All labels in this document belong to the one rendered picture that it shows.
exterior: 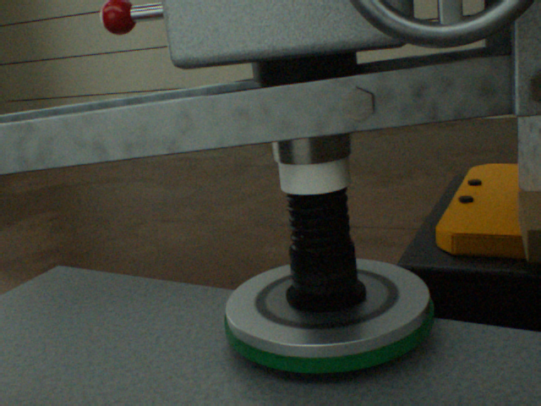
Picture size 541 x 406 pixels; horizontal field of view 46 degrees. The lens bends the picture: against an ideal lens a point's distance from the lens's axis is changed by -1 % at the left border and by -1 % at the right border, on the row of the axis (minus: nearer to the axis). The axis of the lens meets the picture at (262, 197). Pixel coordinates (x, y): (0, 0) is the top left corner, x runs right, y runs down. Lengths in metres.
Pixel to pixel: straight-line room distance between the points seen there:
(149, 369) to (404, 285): 0.28
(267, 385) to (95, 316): 0.29
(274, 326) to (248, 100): 0.22
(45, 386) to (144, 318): 0.16
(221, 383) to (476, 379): 0.24
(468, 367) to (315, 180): 0.23
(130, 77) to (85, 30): 0.84
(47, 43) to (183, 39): 8.41
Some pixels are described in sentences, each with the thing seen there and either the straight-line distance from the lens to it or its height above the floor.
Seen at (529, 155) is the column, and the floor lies 0.86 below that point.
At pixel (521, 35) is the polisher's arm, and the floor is 1.12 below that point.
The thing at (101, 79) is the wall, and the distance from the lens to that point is 8.44.
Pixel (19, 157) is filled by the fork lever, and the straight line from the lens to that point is 0.67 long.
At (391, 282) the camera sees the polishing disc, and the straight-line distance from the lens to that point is 0.71.
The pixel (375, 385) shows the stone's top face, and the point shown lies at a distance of 0.62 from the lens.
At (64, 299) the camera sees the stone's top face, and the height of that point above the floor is 0.82.
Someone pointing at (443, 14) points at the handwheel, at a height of 1.15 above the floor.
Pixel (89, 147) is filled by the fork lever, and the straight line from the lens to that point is 0.63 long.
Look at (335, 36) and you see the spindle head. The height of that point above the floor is 1.14.
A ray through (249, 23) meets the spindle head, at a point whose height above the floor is 1.15.
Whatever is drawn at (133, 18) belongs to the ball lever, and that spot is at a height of 1.17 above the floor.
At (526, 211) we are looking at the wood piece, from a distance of 1.07.
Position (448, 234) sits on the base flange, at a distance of 1.13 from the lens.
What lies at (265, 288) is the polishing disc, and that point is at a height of 0.87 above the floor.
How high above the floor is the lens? 1.15
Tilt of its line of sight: 15 degrees down
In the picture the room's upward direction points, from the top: 7 degrees counter-clockwise
